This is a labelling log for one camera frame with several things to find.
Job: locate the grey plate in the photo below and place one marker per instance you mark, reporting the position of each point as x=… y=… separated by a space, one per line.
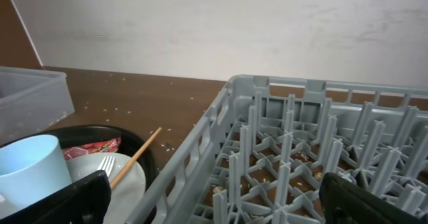
x=126 y=194

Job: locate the grey dishwasher rack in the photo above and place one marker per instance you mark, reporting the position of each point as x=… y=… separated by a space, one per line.
x=260 y=151

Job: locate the light blue cup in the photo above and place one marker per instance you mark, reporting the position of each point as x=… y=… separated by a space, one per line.
x=31 y=169

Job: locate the white plastic fork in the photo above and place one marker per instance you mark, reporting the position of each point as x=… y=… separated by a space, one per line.
x=107 y=165

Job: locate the wooden chopstick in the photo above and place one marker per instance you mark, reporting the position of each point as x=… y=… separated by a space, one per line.
x=134 y=158

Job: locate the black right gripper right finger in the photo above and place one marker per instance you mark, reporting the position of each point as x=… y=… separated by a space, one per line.
x=345 y=203

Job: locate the red snack wrapper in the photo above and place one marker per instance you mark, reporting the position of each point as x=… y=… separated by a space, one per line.
x=111 y=145

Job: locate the clear plastic bin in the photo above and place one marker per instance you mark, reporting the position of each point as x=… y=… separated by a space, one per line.
x=31 y=101

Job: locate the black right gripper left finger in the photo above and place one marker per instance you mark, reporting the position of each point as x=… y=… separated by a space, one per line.
x=84 y=201

